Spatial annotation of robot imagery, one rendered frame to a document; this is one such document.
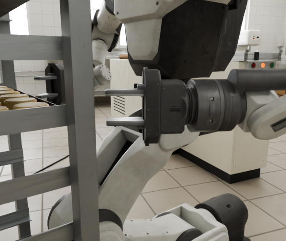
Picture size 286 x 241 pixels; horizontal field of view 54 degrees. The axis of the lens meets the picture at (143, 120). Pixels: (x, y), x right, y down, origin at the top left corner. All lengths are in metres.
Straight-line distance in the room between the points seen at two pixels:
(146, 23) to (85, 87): 0.35
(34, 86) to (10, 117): 5.12
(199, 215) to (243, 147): 1.07
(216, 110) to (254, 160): 1.69
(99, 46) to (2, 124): 0.77
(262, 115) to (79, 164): 0.28
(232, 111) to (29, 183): 0.31
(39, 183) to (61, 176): 0.03
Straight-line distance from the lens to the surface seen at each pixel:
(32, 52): 0.38
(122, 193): 0.69
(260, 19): 7.31
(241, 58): 1.85
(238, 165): 2.02
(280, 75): 0.48
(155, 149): 0.67
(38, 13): 5.52
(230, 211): 1.06
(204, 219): 1.00
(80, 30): 0.37
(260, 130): 0.48
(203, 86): 0.45
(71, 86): 0.37
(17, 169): 0.86
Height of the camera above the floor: 0.86
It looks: 13 degrees down
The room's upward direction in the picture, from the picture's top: straight up
